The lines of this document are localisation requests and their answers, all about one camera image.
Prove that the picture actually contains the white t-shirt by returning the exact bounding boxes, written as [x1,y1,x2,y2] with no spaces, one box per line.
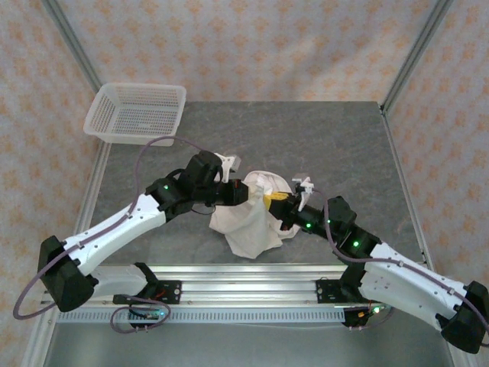
[209,170,301,259]

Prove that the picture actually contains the white perforated plastic basket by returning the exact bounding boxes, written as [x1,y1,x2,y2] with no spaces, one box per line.
[83,82,187,147]

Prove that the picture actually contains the small circuit board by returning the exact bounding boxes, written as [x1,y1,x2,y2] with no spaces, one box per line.
[128,307,166,320]
[357,304,393,319]

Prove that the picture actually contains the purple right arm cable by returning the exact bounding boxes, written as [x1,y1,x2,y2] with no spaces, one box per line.
[311,187,489,347]

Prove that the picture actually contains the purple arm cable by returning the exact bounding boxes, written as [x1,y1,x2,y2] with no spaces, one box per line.
[13,136,221,334]
[311,187,489,347]

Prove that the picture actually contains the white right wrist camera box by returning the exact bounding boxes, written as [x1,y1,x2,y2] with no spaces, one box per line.
[291,174,316,202]

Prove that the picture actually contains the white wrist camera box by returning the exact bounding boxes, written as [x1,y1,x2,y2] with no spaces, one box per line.
[215,152,243,181]
[291,174,316,202]

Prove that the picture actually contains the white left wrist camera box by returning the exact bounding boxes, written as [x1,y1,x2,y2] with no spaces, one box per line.
[215,152,243,181]

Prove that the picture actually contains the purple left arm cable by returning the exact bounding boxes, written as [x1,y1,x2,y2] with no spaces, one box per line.
[13,136,221,334]

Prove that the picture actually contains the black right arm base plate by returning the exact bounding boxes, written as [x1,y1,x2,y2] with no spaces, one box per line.
[316,278,385,305]

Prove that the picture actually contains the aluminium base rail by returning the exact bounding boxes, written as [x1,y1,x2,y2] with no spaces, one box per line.
[40,263,458,307]

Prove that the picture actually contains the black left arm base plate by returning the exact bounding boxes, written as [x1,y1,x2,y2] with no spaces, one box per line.
[112,280,183,306]

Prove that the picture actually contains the slotted grey cable duct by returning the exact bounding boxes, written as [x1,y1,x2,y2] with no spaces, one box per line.
[57,308,347,324]

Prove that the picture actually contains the aluminium frame post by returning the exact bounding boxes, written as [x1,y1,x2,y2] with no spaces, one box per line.
[41,0,104,96]
[380,0,454,115]

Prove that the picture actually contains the aluminium frame leg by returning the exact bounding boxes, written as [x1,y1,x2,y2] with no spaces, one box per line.
[22,309,58,367]

